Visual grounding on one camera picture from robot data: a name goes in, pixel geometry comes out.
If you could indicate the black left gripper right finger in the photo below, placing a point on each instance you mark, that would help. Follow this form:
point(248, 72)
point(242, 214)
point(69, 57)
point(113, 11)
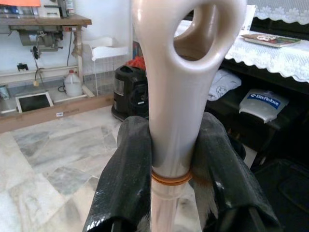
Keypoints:
point(229, 181)

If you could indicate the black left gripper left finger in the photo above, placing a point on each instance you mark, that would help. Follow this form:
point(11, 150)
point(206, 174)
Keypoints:
point(125, 174)

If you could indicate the beige plastic broom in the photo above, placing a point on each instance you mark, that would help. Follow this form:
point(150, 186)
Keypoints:
point(169, 96)

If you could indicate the black floor mat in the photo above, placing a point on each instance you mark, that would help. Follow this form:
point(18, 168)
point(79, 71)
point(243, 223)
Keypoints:
point(285, 188)

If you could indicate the orange rubber band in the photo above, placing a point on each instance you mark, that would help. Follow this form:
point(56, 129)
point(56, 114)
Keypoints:
point(169, 180)

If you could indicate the white BitRobot shell cover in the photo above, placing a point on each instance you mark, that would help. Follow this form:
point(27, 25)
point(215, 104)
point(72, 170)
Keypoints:
point(263, 104)

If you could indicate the long brown cardboard box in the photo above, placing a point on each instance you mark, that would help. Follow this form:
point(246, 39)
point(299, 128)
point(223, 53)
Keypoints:
point(60, 113)

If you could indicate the black low bench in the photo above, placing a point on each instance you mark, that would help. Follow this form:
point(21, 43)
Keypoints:
point(289, 108)

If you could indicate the white printed cloth bag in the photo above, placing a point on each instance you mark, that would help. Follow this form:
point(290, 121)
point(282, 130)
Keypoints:
point(224, 84)

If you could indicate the white plastic jug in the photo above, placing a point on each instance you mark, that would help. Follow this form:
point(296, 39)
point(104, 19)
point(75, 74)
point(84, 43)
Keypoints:
point(72, 85)

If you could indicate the red plastic bag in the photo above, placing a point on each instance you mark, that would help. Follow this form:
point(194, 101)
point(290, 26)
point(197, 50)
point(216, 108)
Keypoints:
point(136, 63)

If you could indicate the white framed dark panel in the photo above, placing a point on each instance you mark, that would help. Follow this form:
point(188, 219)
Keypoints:
point(35, 102)

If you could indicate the white lace tablecloth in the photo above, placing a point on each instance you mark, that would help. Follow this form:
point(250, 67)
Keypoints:
point(277, 58)

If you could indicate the teal tin can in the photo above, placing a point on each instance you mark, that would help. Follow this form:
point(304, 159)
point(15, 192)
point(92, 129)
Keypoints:
point(4, 92)

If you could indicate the flat magazine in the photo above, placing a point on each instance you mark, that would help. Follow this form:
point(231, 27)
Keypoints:
point(272, 39)

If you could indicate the grey sewing machine motor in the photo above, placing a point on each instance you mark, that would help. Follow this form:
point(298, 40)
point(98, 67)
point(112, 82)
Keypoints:
point(41, 39)

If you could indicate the wooden sewing machine table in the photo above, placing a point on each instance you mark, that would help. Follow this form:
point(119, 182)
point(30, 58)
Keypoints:
point(48, 20)

